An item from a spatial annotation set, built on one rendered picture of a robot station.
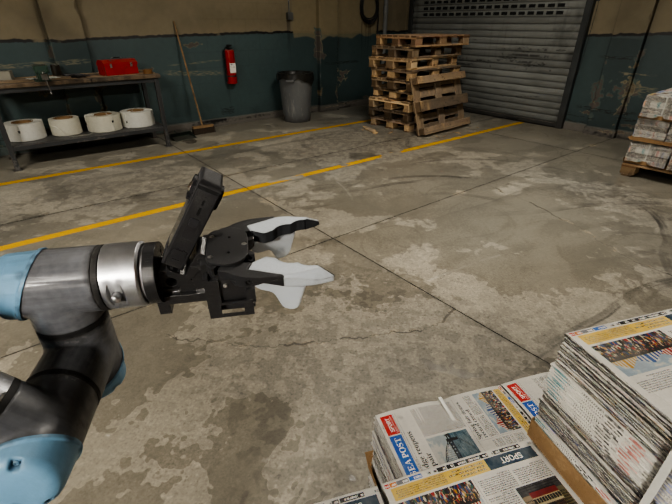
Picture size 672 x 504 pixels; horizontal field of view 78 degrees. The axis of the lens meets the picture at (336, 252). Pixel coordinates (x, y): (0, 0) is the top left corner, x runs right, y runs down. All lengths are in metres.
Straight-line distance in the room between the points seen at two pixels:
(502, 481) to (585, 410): 0.18
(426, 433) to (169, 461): 1.10
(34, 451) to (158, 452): 1.47
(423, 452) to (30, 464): 0.82
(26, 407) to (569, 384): 0.68
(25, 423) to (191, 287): 0.19
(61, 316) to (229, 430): 1.44
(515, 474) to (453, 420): 0.37
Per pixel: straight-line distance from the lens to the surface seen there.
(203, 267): 0.48
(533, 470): 0.83
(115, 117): 6.14
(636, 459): 0.71
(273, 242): 0.55
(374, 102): 7.02
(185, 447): 1.91
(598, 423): 0.73
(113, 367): 0.60
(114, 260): 0.50
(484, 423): 1.18
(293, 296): 0.48
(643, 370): 0.70
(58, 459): 0.48
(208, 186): 0.44
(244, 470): 1.79
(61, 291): 0.52
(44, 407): 0.50
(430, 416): 1.15
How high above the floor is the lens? 1.47
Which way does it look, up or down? 29 degrees down
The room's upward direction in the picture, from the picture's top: straight up
